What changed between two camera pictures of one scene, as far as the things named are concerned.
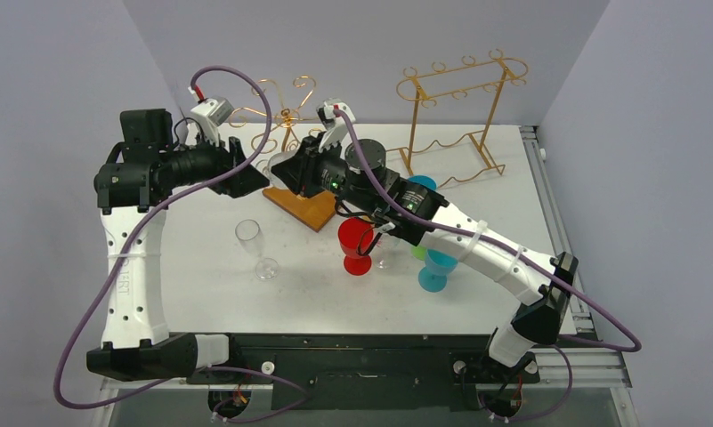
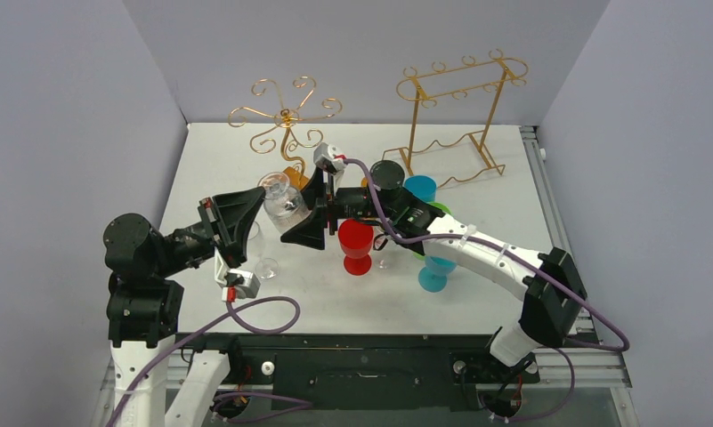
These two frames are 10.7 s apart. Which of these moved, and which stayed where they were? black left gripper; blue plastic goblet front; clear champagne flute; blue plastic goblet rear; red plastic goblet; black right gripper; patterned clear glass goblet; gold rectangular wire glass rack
Moved: black right gripper; black left gripper; patterned clear glass goblet
Stayed: gold rectangular wire glass rack; blue plastic goblet front; clear champagne flute; blue plastic goblet rear; red plastic goblet
